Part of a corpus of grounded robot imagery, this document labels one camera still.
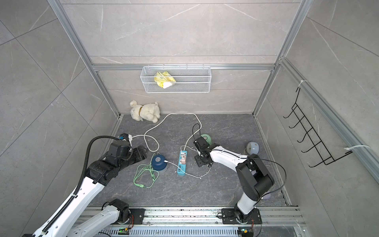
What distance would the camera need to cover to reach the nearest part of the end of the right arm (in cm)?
65

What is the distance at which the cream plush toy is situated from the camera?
111 centimetres

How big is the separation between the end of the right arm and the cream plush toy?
0.51m
